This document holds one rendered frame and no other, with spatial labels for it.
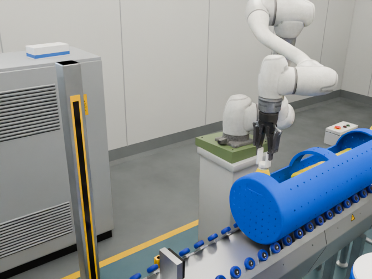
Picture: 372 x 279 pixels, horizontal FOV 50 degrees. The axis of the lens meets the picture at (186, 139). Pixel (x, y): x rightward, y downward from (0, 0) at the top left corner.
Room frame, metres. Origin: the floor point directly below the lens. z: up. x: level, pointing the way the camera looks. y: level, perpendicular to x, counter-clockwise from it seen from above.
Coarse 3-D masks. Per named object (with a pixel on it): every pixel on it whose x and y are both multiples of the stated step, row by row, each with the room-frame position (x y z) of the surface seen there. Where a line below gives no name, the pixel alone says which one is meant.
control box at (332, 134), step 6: (330, 126) 2.29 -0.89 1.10; (342, 126) 2.29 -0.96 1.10; (348, 126) 2.28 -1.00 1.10; (354, 126) 2.29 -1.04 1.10; (330, 132) 2.23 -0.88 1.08; (336, 132) 2.21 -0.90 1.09; (342, 132) 2.20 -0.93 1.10; (324, 138) 2.26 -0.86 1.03; (330, 138) 2.23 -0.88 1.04; (336, 138) 2.20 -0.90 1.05; (330, 144) 2.22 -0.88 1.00
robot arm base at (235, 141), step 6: (216, 138) 2.15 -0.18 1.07; (222, 138) 2.09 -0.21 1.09; (228, 138) 2.08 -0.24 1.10; (234, 138) 2.07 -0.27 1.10; (240, 138) 2.07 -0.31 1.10; (246, 138) 2.09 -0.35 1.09; (228, 144) 2.07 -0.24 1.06; (234, 144) 2.04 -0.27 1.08; (240, 144) 2.05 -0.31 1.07; (246, 144) 2.08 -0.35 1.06
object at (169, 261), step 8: (168, 248) 1.13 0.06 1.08; (160, 256) 1.11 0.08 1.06; (168, 256) 1.08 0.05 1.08; (176, 256) 1.08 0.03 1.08; (160, 264) 1.11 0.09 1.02; (168, 264) 1.07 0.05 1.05; (176, 264) 1.04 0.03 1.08; (184, 264) 1.06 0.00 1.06; (160, 272) 1.11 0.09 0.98; (168, 272) 1.07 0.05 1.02; (176, 272) 1.04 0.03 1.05; (184, 272) 1.06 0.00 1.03
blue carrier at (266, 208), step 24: (336, 144) 1.96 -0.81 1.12; (360, 144) 1.92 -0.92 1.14; (288, 168) 1.70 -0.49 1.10; (312, 168) 1.47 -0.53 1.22; (336, 168) 1.52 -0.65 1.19; (360, 168) 1.61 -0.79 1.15; (240, 192) 1.40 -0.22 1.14; (264, 192) 1.31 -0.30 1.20; (288, 192) 1.32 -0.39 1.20; (312, 192) 1.38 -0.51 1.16; (336, 192) 1.46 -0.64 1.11; (240, 216) 1.39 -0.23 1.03; (264, 216) 1.30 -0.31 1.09; (288, 216) 1.26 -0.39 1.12; (312, 216) 1.37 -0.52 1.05; (264, 240) 1.29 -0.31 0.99
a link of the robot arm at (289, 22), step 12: (276, 0) 1.94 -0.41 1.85; (288, 0) 1.93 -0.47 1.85; (300, 0) 1.94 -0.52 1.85; (276, 12) 1.91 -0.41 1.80; (288, 12) 1.91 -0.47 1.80; (300, 12) 1.91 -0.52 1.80; (312, 12) 1.92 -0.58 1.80; (276, 24) 1.94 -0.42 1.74; (288, 24) 1.92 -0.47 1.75; (300, 24) 1.92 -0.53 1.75; (288, 36) 1.94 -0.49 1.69; (288, 60) 2.00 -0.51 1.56; (288, 108) 2.11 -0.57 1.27; (288, 120) 2.08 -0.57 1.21
